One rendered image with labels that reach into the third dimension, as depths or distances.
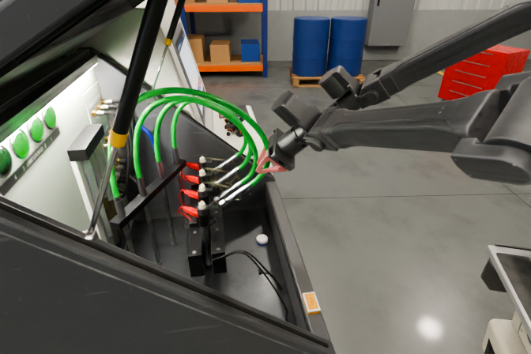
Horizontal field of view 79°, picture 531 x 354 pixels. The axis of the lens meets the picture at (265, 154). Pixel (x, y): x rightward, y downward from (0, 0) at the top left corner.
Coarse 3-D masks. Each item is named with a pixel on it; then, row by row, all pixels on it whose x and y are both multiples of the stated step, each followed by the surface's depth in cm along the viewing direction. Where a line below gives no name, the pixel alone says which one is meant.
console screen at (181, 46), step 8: (176, 32) 125; (176, 40) 118; (184, 40) 141; (176, 48) 113; (184, 48) 133; (184, 56) 126; (192, 56) 155; (184, 64) 120; (192, 64) 144; (184, 72) 115; (192, 72) 136; (192, 80) 128; (200, 80) 158; (200, 88) 147; (200, 112) 124
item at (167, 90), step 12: (144, 96) 67; (204, 96) 69; (216, 96) 70; (228, 108) 72; (252, 120) 74; (108, 144) 71; (264, 144) 77; (108, 156) 73; (264, 168) 81; (252, 180) 83
